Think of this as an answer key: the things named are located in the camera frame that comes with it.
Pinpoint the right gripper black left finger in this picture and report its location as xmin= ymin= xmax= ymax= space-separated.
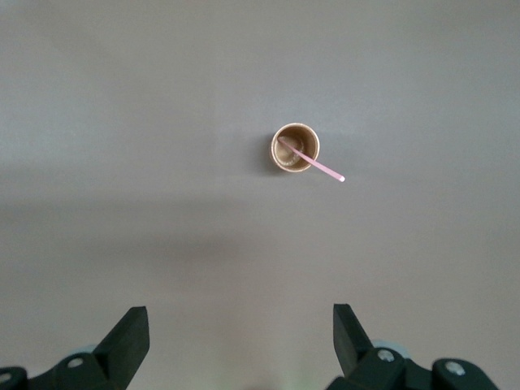
xmin=0 ymin=306 xmax=150 ymax=390

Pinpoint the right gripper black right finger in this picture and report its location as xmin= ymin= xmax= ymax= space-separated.
xmin=327 ymin=303 xmax=499 ymax=390

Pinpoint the pink straw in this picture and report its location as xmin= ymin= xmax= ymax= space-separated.
xmin=278 ymin=136 xmax=346 ymax=183

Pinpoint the brown paper cup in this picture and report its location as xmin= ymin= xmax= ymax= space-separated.
xmin=267 ymin=123 xmax=321 ymax=174

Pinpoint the large brown table mat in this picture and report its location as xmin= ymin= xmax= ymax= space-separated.
xmin=0 ymin=0 xmax=520 ymax=390

